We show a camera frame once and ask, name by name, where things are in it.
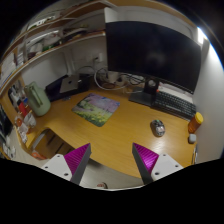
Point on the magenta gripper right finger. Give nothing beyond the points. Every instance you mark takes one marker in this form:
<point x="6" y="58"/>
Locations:
<point x="145" y="160"/>

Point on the floral landscape mouse pad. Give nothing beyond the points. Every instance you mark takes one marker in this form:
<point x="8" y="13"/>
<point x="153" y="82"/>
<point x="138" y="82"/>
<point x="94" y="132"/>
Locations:
<point x="96" y="109"/>

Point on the black keyboard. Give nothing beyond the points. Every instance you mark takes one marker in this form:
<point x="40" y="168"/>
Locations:
<point x="174" y="105"/>

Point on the black monitor stand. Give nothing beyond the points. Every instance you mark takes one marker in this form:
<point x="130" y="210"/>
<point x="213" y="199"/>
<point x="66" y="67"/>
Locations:
<point x="145" y="95"/>

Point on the orange pill bottle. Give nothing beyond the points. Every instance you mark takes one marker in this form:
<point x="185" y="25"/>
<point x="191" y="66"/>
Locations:
<point x="195" y="122"/>

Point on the colourful computer mouse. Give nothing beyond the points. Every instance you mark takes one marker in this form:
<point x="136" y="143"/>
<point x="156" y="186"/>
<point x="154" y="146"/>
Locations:
<point x="157" y="128"/>

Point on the green water jug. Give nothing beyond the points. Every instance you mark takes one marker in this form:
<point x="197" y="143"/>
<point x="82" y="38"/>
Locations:
<point x="37" y="99"/>

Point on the black box under computer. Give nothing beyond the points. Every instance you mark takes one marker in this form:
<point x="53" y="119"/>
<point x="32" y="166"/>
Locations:
<point x="53" y="90"/>

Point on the wooden wall shelf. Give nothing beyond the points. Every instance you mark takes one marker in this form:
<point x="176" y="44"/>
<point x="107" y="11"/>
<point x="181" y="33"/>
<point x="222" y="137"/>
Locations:
<point x="46" y="28"/>

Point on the silver mini computer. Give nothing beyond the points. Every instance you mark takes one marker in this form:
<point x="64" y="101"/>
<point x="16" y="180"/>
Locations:
<point x="69" y="83"/>

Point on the black computer monitor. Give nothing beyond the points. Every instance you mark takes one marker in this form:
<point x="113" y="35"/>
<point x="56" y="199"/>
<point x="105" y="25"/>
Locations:
<point x="147" y="49"/>

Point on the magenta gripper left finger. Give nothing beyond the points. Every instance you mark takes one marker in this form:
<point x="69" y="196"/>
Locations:
<point x="77" y="161"/>

